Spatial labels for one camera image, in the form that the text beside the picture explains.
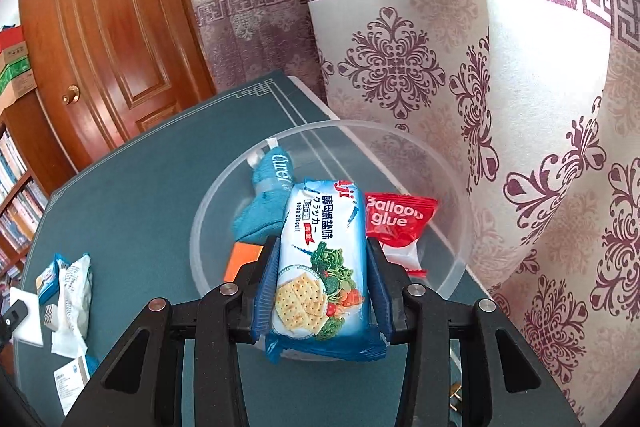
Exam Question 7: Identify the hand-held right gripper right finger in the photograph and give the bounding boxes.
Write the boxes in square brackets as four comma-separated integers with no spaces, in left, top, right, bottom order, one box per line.
[366,238,582,427]

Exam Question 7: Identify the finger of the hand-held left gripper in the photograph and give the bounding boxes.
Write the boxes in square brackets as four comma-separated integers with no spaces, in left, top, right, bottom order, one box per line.
[0,301,27,348]

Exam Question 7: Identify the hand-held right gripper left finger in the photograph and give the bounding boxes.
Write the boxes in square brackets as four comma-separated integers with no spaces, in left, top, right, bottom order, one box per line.
[62,236,282,427]

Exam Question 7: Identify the white sponge with black line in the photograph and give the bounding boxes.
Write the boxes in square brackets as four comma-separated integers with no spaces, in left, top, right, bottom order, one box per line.
[9,287,51,348]

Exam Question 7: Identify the orange box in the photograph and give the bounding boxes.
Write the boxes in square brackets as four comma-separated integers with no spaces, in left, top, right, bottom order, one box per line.
[223,243,264,283]

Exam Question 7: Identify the small blue snack packet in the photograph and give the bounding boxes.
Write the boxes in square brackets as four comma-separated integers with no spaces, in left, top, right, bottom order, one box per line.
[36,253,71,304]

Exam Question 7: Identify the blue cracker packet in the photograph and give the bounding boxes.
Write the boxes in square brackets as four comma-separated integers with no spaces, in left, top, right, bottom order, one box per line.
[252,178,388,364]

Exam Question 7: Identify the white packet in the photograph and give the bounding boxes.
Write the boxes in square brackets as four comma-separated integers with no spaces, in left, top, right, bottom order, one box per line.
[50,253,94,357]

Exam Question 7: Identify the blue cloth packet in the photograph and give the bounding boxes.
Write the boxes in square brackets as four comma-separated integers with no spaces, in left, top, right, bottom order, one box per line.
[232,137,296,244]

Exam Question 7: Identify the red glue packet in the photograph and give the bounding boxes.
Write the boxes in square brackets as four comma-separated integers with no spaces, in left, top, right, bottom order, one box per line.
[364,192,439,278]

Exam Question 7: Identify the clear plastic bowl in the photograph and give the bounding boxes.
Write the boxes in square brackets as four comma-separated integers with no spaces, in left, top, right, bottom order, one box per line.
[189,119,475,360]

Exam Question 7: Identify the white medicine box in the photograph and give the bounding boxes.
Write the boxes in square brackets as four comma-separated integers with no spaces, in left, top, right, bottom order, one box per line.
[52,353,100,418]

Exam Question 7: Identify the rows of books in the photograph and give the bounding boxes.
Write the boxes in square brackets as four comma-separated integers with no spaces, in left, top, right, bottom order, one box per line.
[0,129,48,280]

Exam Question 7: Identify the wooden bookshelf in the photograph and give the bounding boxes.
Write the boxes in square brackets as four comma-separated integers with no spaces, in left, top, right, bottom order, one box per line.
[0,92,76,288]

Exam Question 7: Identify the purple patterned curtain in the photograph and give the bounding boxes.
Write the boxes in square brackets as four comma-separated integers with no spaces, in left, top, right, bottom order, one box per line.
[172,0,326,108]
[285,0,640,427]

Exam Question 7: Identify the brown cardboard box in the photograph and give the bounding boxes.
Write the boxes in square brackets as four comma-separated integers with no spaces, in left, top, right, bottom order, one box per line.
[0,42,28,68]

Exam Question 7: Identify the wooden door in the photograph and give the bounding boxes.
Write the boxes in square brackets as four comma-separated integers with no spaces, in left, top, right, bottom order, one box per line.
[17,0,216,198]

